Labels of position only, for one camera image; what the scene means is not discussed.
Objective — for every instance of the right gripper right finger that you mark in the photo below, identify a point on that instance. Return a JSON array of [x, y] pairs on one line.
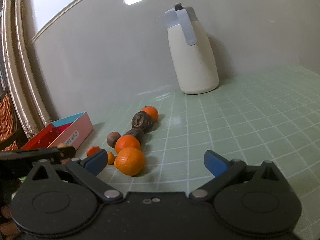
[[224, 173]]

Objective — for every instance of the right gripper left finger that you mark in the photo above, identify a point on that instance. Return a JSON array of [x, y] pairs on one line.
[[85, 172]]

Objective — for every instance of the red strawberry-like fruit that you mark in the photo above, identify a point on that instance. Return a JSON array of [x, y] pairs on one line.
[[92, 150]]

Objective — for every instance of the small kumquat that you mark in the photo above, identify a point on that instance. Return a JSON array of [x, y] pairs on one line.
[[110, 158]]

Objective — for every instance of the brown kiwi fruit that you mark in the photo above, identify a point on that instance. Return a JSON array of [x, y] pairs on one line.
[[64, 148]]

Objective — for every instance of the dark red round fruit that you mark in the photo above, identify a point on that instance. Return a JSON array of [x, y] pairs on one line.
[[112, 138]]

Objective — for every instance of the large front orange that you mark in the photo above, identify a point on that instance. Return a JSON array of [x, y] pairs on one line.
[[130, 161]]

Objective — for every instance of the dark mangosteen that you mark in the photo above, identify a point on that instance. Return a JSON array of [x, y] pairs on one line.
[[137, 133], [143, 121]]

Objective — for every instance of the person's left hand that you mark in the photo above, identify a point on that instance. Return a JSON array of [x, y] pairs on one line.
[[8, 227]]

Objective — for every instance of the wooden sofa orange cushions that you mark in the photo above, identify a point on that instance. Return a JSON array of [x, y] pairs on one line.
[[12, 133]]

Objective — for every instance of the colourful cardboard box tray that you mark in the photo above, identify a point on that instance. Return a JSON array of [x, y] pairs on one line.
[[71, 130]]

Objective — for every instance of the beige satin curtain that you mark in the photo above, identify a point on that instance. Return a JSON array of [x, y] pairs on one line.
[[21, 83]]

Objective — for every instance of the green grid table mat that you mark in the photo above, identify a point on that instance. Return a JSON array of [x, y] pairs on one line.
[[273, 114]]

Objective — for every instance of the white thermos jug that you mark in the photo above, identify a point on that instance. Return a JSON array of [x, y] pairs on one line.
[[191, 51]]

